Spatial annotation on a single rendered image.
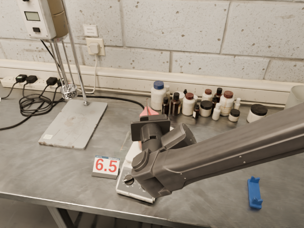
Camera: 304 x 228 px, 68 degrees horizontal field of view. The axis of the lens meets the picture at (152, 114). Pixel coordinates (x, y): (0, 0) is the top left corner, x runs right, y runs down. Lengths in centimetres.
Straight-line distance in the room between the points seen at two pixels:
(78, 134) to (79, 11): 55
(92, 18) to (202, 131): 70
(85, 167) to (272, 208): 63
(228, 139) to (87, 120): 77
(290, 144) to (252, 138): 5
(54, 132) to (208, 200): 66
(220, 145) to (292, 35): 83
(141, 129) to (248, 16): 68
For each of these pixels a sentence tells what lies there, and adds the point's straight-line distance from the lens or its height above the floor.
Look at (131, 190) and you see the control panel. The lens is 75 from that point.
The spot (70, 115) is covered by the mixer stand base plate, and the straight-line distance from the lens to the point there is 110.
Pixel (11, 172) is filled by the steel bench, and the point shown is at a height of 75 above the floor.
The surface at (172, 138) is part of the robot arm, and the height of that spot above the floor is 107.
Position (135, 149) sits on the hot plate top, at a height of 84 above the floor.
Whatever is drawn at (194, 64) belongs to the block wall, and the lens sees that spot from 112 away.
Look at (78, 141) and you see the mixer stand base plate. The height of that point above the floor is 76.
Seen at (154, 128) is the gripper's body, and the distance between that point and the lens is 56.
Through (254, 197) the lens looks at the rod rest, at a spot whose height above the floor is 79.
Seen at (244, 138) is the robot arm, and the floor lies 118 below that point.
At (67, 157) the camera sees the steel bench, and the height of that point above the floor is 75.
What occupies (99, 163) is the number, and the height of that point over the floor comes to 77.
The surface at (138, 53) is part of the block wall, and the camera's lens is 113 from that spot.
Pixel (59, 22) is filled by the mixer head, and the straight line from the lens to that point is 83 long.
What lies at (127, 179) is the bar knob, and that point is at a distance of 74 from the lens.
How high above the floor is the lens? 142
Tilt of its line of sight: 39 degrees down
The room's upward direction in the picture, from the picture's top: straight up
